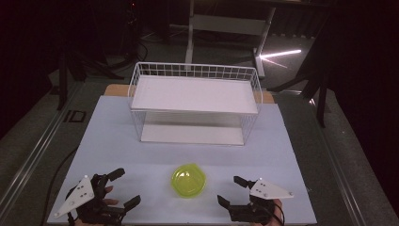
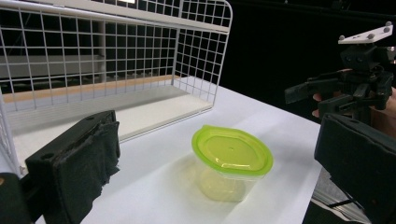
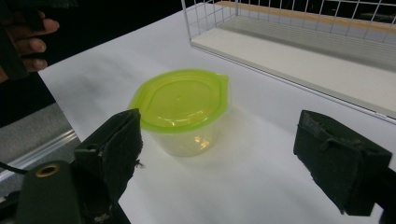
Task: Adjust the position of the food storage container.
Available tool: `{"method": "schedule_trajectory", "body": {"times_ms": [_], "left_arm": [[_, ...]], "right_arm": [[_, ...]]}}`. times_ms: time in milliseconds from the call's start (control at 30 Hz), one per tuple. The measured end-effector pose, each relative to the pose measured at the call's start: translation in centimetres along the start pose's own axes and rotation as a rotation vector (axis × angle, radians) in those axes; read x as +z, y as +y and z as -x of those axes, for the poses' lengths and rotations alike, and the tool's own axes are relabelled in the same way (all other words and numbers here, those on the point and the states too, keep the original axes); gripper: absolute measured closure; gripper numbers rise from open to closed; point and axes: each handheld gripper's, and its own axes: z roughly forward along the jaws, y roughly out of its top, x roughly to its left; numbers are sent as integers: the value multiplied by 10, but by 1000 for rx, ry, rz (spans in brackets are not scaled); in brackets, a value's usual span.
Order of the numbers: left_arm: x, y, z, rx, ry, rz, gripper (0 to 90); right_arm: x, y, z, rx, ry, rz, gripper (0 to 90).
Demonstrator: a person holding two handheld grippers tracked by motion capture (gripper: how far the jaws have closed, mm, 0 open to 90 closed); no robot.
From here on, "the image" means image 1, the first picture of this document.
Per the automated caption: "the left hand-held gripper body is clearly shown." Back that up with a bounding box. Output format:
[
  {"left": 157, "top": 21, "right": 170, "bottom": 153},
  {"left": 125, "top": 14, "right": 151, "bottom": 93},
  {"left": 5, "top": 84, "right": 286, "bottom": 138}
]
[{"left": 53, "top": 173, "right": 127, "bottom": 226}]

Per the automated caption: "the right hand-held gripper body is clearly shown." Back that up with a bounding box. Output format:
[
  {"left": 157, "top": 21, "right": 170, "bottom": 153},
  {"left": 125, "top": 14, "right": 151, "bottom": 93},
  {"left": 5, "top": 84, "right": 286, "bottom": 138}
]
[{"left": 228, "top": 177, "right": 295, "bottom": 226}]

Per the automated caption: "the yellow-green plastic bowl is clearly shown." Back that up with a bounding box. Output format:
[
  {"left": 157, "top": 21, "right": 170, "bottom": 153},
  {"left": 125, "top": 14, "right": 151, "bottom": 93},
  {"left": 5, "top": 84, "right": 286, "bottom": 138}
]
[{"left": 170, "top": 163, "right": 207, "bottom": 199}]

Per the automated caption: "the white wire shelf rack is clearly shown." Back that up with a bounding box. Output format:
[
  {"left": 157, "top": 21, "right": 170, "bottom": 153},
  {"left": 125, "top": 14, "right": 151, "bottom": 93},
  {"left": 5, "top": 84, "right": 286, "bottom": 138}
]
[{"left": 127, "top": 61, "right": 263, "bottom": 147}]

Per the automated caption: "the person's left hand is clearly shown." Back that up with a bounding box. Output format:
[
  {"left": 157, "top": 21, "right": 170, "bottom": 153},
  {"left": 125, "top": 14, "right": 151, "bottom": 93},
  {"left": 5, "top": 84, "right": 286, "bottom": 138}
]
[{"left": 103, "top": 185, "right": 120, "bottom": 207}]

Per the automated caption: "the person's right hand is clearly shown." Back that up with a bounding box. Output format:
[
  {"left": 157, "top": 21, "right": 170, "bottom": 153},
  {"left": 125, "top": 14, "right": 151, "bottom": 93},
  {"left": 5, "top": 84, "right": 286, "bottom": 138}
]
[{"left": 253, "top": 199, "right": 285, "bottom": 226}]

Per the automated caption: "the light blue table mat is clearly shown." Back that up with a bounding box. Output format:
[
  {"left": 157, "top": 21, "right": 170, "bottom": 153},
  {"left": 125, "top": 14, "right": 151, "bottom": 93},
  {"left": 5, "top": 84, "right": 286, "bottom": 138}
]
[{"left": 46, "top": 95, "right": 318, "bottom": 226}]

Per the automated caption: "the black metal stand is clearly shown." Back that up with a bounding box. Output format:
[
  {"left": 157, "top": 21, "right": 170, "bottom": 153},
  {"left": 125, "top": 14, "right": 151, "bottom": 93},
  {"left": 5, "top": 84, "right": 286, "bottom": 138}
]
[
  {"left": 268, "top": 60, "right": 331, "bottom": 129},
  {"left": 56, "top": 39, "right": 125, "bottom": 111}
]

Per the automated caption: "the black floor cable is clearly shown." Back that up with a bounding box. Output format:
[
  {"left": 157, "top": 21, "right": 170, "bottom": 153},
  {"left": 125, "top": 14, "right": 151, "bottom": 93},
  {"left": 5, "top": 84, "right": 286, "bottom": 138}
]
[{"left": 40, "top": 145, "right": 79, "bottom": 226}]

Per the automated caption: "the metal floor rail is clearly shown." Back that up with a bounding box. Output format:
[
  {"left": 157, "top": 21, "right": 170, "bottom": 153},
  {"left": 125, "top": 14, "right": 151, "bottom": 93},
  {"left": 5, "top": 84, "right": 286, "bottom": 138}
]
[
  {"left": 0, "top": 80, "right": 87, "bottom": 215},
  {"left": 309, "top": 99, "right": 369, "bottom": 226}
]

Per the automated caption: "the white metal table frame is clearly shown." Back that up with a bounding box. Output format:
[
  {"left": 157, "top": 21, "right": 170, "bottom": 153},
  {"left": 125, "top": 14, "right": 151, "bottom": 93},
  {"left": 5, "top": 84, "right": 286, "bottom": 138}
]
[{"left": 184, "top": 0, "right": 278, "bottom": 79}]

